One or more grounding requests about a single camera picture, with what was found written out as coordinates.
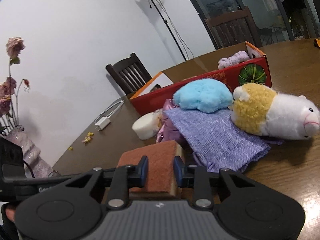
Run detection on dried pink rose bouquet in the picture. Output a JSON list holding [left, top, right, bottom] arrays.
[[1, 37, 30, 135]]

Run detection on sliding glass door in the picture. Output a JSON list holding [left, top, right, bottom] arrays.
[[190, 0, 319, 49]]

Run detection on mauve satin scrunchie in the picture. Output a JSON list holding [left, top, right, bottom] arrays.
[[156, 99, 184, 144]]

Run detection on studio light on stand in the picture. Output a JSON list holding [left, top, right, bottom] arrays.
[[148, 0, 194, 61]]

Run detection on small yellow pink trinkets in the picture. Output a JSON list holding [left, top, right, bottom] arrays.
[[82, 132, 94, 144]]

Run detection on yellow white plush toy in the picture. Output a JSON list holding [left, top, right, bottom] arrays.
[[231, 83, 319, 140]]

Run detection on dark wooden chair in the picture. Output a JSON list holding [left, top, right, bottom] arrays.
[[205, 7, 263, 49], [106, 53, 152, 95]]

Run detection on red cardboard box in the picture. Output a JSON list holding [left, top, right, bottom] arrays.
[[130, 41, 272, 115]]

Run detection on white charger with cable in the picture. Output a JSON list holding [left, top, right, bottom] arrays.
[[94, 99, 124, 131]]

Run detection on purple knitted cloth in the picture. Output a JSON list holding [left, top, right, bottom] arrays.
[[165, 108, 271, 173]]

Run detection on brown scouring sponge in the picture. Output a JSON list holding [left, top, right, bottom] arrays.
[[118, 140, 184, 199]]

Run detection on dark wooden chair left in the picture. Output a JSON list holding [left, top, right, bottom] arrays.
[[106, 53, 152, 95]]

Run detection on blue fluffy plush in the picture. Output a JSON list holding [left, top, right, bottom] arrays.
[[172, 79, 233, 113]]

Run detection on dark wooden chair middle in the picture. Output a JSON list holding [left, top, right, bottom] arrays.
[[205, 7, 263, 49]]

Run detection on purple textured vase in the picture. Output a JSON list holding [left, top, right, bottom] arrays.
[[6, 127, 59, 178]]

